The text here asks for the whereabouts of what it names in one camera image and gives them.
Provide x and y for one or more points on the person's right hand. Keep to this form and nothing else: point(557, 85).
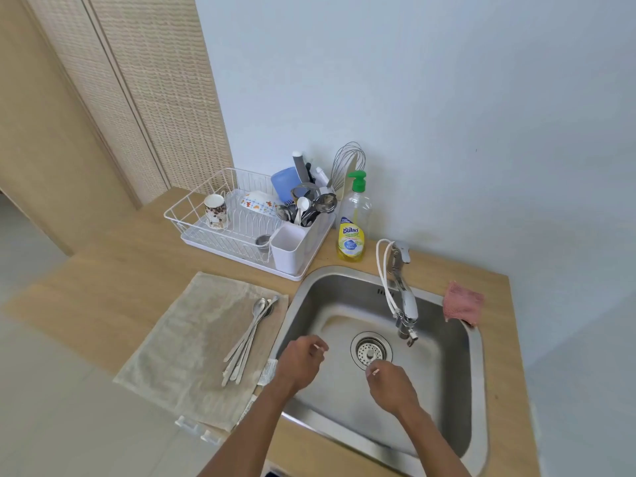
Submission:
point(393, 389)

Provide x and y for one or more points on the person's left hand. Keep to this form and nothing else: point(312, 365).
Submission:
point(297, 365)

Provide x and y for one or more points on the person's left fingers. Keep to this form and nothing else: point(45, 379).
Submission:
point(317, 348)

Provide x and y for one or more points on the person's right fingers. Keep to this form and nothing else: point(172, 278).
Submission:
point(377, 372)

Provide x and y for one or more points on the person's left forearm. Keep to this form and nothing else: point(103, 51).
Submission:
point(248, 437)

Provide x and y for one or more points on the person's right forearm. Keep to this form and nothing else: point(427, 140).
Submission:
point(437, 449)

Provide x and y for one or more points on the steel sink drain strainer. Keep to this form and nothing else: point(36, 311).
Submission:
point(364, 342)

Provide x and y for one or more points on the stainless steel sink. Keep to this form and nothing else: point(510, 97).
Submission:
point(328, 312)

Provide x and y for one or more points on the long silver spoon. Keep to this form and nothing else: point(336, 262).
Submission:
point(258, 307)
point(246, 357)
point(251, 337)
point(267, 310)

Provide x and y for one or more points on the chrome faucet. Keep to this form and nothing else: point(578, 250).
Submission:
point(408, 302)

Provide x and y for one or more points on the white plastic cutlery holder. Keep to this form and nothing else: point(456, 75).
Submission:
point(288, 250)

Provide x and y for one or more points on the pink dish cloth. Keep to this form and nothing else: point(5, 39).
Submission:
point(463, 302)

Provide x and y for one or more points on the yellow dish soap pump bottle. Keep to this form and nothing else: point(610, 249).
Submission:
point(352, 238)

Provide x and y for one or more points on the small steel cup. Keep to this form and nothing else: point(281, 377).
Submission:
point(263, 240)

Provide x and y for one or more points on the white plastic drip tray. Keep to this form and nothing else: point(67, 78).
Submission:
point(233, 258)

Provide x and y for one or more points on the beige towel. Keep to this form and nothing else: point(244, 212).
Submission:
point(194, 342)

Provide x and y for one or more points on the white plastic spoon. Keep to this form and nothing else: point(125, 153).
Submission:
point(301, 207)

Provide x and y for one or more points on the white patterned bowl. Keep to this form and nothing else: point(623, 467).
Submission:
point(258, 203)

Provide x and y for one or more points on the steel measuring cup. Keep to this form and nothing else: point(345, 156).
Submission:
point(303, 192)

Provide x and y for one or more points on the blue plastic cup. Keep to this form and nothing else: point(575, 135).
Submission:
point(284, 184)

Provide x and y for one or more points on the brown patterned mug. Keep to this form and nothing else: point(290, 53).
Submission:
point(216, 212)

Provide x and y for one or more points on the rattan cabinet door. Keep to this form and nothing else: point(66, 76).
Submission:
point(84, 74)
point(164, 84)

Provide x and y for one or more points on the light wood cabinet panel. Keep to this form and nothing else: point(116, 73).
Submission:
point(44, 158)

